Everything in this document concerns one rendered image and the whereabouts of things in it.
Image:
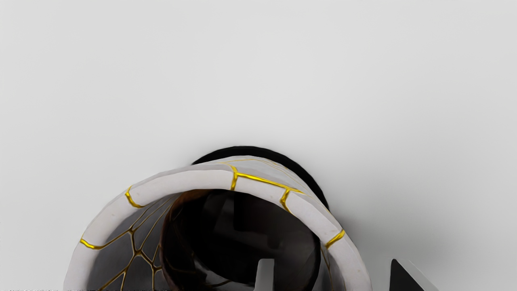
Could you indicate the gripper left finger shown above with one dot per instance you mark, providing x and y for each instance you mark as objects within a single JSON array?
[{"x": 265, "y": 277}]

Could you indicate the white cup with gold cracks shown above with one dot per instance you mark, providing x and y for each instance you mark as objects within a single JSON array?
[{"x": 202, "y": 180}]

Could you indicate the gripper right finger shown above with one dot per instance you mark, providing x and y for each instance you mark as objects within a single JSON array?
[{"x": 406, "y": 281}]

